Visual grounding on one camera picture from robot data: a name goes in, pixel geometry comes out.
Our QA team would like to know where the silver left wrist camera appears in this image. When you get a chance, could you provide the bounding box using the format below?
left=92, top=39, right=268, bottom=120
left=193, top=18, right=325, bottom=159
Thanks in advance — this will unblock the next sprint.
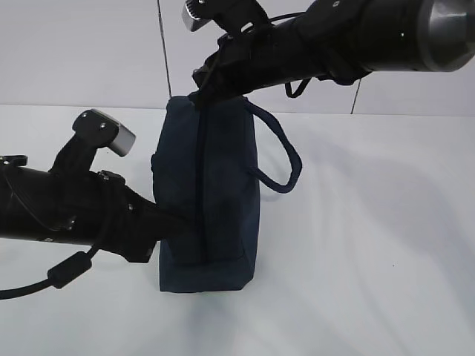
left=50, top=109, right=136, bottom=176

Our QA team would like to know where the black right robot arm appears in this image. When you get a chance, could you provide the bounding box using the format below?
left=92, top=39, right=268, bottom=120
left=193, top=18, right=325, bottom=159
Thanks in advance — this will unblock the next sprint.
left=183, top=0, right=474, bottom=108

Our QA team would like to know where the black left camera cable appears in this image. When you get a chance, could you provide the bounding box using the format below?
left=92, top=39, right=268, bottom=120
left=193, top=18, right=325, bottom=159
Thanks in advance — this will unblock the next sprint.
left=0, top=214, right=112, bottom=300

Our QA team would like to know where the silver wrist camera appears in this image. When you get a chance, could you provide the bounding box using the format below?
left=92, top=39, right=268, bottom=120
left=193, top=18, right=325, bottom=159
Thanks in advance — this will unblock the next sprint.
left=182, top=0, right=270, bottom=36
left=50, top=109, right=136, bottom=176

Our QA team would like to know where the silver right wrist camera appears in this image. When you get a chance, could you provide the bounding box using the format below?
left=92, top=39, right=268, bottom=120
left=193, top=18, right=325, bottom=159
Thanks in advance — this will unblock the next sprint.
left=182, top=0, right=270, bottom=36

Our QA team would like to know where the dark navy lunch bag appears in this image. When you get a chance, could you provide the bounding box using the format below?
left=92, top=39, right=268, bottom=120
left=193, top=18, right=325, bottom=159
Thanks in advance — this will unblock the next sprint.
left=151, top=96, right=302, bottom=293

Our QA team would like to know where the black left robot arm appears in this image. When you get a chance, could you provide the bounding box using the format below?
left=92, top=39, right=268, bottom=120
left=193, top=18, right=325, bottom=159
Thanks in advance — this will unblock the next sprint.
left=1, top=155, right=191, bottom=263

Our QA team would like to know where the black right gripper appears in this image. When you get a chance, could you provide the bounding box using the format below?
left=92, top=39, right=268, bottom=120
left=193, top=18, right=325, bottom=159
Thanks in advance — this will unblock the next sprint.
left=188, top=29, right=282, bottom=108

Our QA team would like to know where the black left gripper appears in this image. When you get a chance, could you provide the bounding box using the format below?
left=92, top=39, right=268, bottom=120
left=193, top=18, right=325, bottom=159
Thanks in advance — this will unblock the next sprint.
left=92, top=171, right=188, bottom=263

